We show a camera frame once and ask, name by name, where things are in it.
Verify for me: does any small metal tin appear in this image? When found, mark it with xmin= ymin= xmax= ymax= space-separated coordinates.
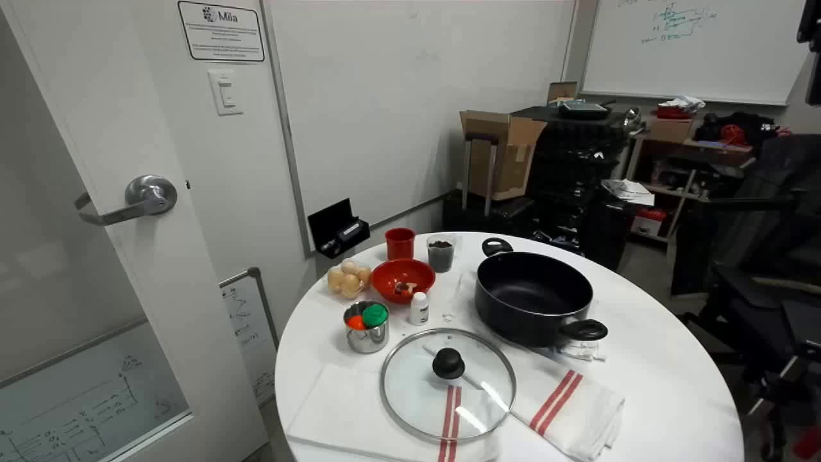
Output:
xmin=342 ymin=300 xmax=394 ymax=358

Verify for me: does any glass lid with black knob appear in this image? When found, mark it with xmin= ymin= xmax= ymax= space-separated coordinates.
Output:
xmin=377 ymin=327 xmax=518 ymax=448

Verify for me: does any black open case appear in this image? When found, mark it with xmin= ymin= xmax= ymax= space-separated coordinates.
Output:
xmin=305 ymin=199 xmax=373 ymax=263

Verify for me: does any white wall sign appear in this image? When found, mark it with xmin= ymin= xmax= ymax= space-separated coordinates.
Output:
xmin=175 ymin=0 xmax=267 ymax=65

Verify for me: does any small leaning whiteboard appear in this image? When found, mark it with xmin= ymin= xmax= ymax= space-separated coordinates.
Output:
xmin=219 ymin=268 xmax=281 ymax=382

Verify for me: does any large wall whiteboard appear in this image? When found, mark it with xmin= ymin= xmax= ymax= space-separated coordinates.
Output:
xmin=580 ymin=0 xmax=812 ymax=112

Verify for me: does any bag of yellow potatoes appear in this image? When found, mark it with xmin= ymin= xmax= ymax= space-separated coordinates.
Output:
xmin=327 ymin=260 xmax=374 ymax=304

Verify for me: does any white light switch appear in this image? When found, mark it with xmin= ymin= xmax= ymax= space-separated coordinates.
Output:
xmin=209 ymin=69 xmax=246 ymax=118

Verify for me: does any black equipment cart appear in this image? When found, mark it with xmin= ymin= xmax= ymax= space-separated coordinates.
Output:
xmin=510 ymin=100 xmax=641 ymax=271

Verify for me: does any red cup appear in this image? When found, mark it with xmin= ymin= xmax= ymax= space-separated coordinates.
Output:
xmin=383 ymin=226 xmax=418 ymax=263

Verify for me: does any small white bottle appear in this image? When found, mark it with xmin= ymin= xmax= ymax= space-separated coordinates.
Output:
xmin=405 ymin=291 xmax=431 ymax=330

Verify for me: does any green toy piece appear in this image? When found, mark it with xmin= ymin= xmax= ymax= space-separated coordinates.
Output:
xmin=363 ymin=304 xmax=391 ymax=332

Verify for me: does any white towel with red stripes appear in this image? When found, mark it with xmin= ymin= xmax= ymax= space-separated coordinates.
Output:
xmin=504 ymin=341 xmax=628 ymax=462
xmin=286 ymin=358 xmax=515 ymax=462

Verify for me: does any black cooking pot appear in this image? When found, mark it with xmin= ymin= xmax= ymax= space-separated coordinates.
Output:
xmin=472 ymin=236 xmax=612 ymax=349

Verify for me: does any large cardboard box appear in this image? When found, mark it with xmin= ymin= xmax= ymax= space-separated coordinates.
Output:
xmin=459 ymin=108 xmax=549 ymax=203

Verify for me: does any silver door lever handle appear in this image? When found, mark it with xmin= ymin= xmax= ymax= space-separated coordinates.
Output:
xmin=73 ymin=172 xmax=181 ymax=228

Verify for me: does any clear glass measuring cup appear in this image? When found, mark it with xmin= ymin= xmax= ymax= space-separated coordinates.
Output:
xmin=426 ymin=240 xmax=456 ymax=275

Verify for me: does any wooden shelf unit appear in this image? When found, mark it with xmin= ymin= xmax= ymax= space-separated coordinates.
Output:
xmin=627 ymin=113 xmax=758 ymax=253

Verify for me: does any black office chair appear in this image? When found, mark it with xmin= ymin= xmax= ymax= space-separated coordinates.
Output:
xmin=669 ymin=133 xmax=821 ymax=462

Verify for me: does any red plastic bowl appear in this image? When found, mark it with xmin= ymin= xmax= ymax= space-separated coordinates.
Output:
xmin=369 ymin=257 xmax=438 ymax=305

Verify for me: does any small cardboard box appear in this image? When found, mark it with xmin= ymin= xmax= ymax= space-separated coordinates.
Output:
xmin=546 ymin=80 xmax=580 ymax=108

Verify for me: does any white door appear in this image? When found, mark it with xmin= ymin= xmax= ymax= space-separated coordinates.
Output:
xmin=0 ymin=0 xmax=272 ymax=462

